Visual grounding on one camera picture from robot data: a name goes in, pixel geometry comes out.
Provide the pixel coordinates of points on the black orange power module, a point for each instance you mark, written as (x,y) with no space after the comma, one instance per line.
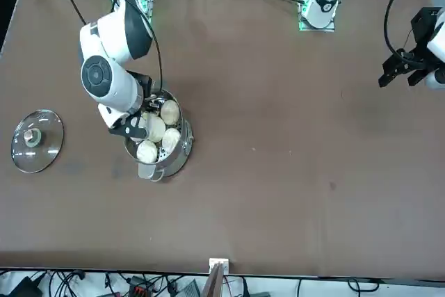
(140,290)

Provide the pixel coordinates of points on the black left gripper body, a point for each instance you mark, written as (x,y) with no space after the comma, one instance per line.
(422,29)

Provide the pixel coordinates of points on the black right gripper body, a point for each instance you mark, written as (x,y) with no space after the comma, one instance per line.
(142,83)

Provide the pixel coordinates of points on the white post bracket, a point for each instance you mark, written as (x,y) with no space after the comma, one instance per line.
(224,263)

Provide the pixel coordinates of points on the aluminium frame post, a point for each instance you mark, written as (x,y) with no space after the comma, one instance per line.
(212,283)

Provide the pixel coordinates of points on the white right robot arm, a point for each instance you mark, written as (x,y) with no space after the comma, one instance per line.
(114,36)

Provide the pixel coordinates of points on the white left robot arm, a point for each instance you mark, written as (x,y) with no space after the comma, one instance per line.
(325,1)

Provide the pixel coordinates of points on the stainless steel steamer pot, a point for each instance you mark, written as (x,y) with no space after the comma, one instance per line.
(174,168)

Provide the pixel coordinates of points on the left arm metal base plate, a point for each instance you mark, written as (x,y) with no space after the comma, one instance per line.
(328,29)

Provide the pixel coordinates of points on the glass pot lid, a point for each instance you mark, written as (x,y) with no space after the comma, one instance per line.
(45,151)

